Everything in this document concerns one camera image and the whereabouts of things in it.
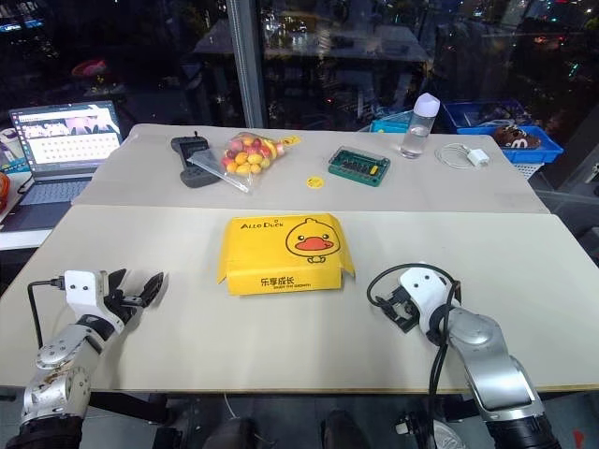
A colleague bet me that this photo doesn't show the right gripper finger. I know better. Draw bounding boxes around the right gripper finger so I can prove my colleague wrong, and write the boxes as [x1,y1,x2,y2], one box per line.
[377,287,403,308]
[382,306,414,334]

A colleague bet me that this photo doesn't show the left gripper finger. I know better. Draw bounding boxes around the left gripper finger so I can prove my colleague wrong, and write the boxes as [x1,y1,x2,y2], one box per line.
[139,271,167,309]
[107,268,129,296]

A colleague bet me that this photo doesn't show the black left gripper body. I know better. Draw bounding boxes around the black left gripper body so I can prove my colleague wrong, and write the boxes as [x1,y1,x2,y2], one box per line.
[104,285,147,332]

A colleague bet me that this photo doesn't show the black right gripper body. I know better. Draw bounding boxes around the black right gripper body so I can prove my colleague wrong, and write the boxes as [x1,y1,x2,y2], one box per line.
[391,287,422,334]

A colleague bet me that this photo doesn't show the yellow duck cardboard box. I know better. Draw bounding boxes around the yellow duck cardboard box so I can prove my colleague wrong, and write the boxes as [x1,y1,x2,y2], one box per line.
[215,212,358,297]

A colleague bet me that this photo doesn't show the white sneaker under table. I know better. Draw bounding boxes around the white sneaker under table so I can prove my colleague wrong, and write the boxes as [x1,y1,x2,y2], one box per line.
[431,417,463,449]

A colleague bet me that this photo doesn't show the green screwdriver bit case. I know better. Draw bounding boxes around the green screwdriver bit case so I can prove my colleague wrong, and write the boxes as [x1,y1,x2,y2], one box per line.
[327,145,392,191]

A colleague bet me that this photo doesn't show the black handheld controller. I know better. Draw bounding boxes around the black handheld controller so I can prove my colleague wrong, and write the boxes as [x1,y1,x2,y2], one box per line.
[169,131,221,189]

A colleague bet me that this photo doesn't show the open grey laptop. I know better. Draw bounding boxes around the open grey laptop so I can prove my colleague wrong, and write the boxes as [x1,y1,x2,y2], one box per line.
[7,99,125,208]

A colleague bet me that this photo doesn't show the clear bag of colourful balls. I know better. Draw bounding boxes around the clear bag of colourful balls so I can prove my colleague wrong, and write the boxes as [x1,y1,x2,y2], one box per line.
[186,131,301,196]

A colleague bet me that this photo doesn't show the clear bottle with white cap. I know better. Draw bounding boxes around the clear bottle with white cap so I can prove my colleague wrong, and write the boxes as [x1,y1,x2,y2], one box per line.
[399,92,442,161]

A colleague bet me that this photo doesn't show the small blue plastic bin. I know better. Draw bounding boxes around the small blue plastic bin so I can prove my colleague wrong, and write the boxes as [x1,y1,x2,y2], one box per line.
[371,109,422,136]

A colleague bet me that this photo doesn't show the brown plush toy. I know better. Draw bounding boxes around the brown plush toy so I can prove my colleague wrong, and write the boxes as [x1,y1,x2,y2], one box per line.
[494,123,545,151]

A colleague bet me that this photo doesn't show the large blue plastic bin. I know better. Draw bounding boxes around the large blue plastic bin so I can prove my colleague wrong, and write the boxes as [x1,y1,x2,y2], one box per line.
[441,99,565,166]

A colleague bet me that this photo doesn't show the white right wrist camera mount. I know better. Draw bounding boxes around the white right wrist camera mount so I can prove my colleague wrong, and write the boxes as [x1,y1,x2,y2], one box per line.
[397,267,458,331]

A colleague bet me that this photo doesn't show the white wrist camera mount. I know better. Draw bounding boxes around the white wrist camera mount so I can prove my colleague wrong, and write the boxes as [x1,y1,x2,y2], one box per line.
[397,267,458,331]
[63,268,111,325]

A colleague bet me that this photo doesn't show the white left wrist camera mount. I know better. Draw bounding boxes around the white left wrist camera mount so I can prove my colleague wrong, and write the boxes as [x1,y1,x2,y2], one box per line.
[63,268,111,325]

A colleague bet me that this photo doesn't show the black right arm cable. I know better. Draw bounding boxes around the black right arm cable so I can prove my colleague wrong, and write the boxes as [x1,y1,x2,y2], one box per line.
[365,262,465,398]

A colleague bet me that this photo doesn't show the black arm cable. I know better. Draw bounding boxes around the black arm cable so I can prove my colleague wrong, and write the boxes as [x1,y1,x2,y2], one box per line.
[27,277,66,348]
[365,262,465,398]

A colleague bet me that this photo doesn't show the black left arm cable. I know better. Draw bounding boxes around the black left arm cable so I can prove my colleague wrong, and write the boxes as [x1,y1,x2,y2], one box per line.
[27,277,66,348]

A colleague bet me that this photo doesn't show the white charger with cable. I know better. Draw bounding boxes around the white charger with cable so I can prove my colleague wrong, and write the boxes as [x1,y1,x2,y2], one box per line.
[434,141,491,170]

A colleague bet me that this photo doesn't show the grey window frame post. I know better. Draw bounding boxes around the grey window frame post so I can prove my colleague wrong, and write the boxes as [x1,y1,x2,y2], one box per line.
[226,0,269,130]

